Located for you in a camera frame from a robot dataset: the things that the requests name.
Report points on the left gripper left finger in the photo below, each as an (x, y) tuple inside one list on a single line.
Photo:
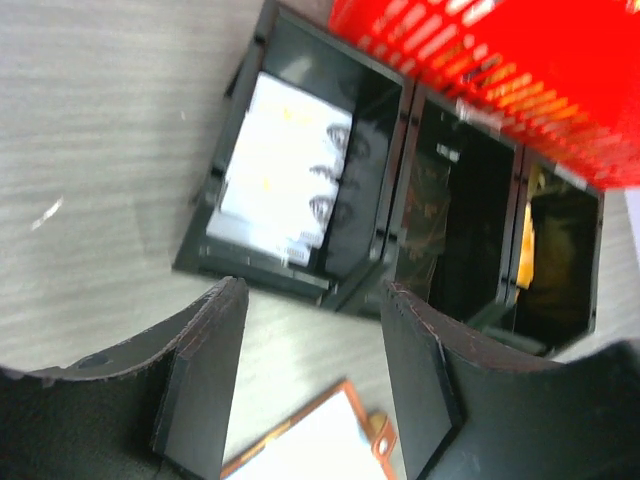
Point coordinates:
[(155, 406)]

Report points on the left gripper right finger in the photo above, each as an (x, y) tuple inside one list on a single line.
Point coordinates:
[(469, 407)]

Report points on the brown leather card holder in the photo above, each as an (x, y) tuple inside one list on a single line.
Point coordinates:
[(333, 437)]

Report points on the yellow cards stack in tray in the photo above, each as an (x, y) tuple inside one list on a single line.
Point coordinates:
[(527, 253)]

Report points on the white cards stack in tray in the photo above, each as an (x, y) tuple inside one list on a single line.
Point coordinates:
[(282, 181)]

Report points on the black compartment tray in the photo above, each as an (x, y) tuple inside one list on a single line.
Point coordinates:
[(426, 199)]

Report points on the red plastic shopping basket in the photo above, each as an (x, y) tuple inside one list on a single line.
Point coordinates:
[(559, 76)]

